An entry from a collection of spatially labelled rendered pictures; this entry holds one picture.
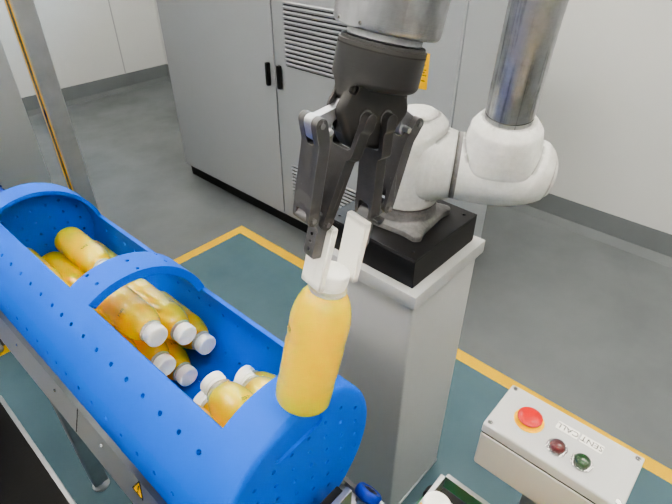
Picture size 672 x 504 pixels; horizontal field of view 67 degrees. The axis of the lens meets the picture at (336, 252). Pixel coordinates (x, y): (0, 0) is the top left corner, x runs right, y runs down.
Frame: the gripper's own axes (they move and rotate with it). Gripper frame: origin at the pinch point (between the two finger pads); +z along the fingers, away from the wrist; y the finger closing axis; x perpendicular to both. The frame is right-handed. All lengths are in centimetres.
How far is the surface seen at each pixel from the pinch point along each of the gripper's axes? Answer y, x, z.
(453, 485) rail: -28, 11, 43
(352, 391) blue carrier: -11.2, -1.7, 25.6
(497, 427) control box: -29.5, 12.1, 29.4
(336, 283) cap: 0.8, 1.8, 2.5
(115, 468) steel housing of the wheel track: 9, -35, 64
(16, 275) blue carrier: 18, -59, 34
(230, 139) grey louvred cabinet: -137, -245, 78
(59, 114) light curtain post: -13, -146, 31
